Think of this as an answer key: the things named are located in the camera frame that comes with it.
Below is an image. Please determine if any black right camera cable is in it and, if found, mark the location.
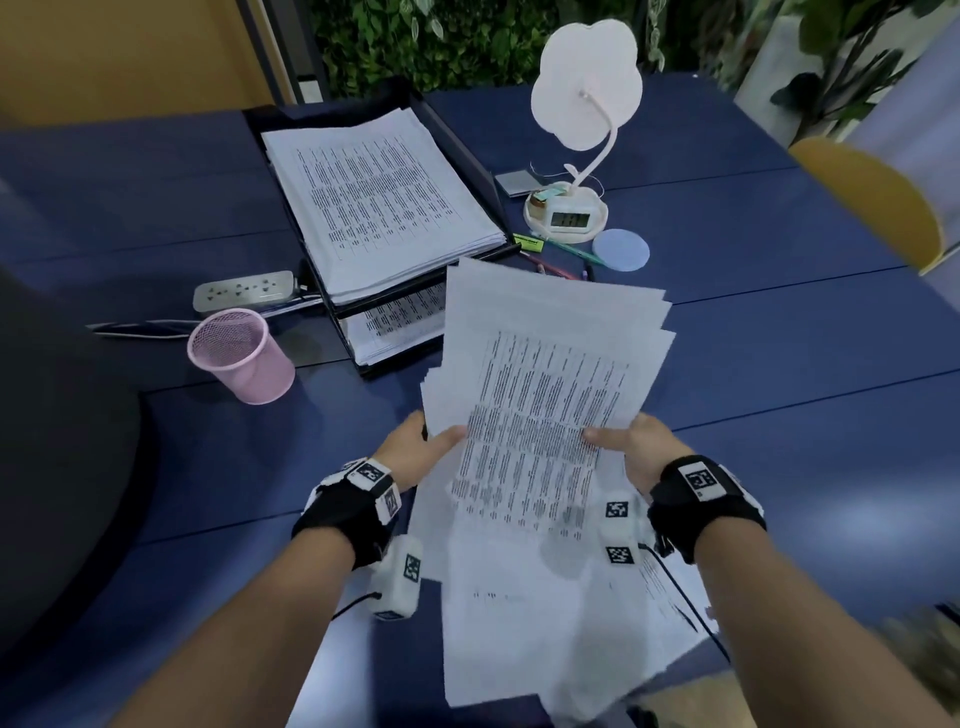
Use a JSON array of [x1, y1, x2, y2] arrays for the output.
[[637, 543, 733, 665]]

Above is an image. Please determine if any black wristband with markers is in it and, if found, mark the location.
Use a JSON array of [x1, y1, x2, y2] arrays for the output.
[[290, 457, 404, 571], [647, 455, 768, 565]]

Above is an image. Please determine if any large black chair back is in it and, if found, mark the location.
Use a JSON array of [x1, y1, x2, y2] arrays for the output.
[[0, 266, 151, 661]]

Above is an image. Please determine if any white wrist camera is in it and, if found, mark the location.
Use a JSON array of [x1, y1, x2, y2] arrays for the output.
[[597, 491, 643, 568], [368, 533, 425, 622]]

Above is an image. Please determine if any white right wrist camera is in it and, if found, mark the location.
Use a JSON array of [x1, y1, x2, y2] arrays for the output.
[[597, 491, 643, 568]]

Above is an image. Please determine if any pale blue round pad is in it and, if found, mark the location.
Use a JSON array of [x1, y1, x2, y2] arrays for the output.
[[592, 227, 652, 273]]

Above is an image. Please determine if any black left camera cable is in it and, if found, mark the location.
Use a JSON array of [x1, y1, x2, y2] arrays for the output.
[[331, 592, 384, 622]]

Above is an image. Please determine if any bunch of coloured markers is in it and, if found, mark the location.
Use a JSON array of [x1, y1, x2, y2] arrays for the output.
[[521, 239, 607, 283]]

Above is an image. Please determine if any dark metal door frame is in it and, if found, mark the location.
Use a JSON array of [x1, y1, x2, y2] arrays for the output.
[[236, 0, 331, 106]]

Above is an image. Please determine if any black camera cable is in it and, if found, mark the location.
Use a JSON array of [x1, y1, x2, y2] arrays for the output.
[[637, 543, 733, 665], [331, 592, 384, 622]]

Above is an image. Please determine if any white flower-shaped desk lamp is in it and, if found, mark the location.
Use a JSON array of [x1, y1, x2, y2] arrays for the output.
[[523, 18, 645, 243]]

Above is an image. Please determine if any white column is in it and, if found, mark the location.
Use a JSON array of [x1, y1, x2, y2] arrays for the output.
[[734, 14, 960, 148]]

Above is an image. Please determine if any person's right forearm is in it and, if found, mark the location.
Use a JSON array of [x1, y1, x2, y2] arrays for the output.
[[693, 517, 954, 728]]

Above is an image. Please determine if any black right wristband with markers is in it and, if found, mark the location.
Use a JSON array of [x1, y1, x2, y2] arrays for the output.
[[647, 455, 768, 565]]

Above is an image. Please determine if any person's left forearm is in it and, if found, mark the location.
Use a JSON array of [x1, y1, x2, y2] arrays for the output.
[[108, 528, 358, 728]]

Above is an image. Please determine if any black left wristband with markers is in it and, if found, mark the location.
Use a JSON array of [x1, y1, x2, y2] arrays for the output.
[[290, 457, 404, 571]]

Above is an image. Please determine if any dark green potted plant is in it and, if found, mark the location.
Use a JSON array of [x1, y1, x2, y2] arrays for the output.
[[770, 0, 960, 144]]

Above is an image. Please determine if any green plant wall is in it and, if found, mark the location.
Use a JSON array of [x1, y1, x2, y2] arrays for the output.
[[307, 0, 744, 99]]

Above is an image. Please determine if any person's left hand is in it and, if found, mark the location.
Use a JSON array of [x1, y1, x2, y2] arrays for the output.
[[372, 410, 468, 494]]

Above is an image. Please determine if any person's right hand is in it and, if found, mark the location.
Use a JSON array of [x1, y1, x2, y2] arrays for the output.
[[583, 412, 695, 504]]

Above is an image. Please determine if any pink mesh cup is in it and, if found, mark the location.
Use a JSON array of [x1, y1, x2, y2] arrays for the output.
[[187, 307, 297, 406]]

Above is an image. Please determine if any black mesh tiered tray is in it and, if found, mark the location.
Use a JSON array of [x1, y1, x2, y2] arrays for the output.
[[243, 78, 523, 380]]

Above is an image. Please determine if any printed paper sheet bundle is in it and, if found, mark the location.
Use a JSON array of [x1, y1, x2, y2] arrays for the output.
[[260, 108, 508, 307], [322, 236, 510, 307], [408, 257, 676, 725], [343, 283, 450, 369]]

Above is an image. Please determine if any white power strip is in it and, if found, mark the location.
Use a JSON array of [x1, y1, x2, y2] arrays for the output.
[[192, 270, 296, 314]]

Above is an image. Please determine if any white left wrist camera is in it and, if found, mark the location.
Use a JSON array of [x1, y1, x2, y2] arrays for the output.
[[368, 533, 425, 622]]

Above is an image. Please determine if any power strip cable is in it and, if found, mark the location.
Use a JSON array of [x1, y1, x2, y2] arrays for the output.
[[86, 296, 324, 340]]

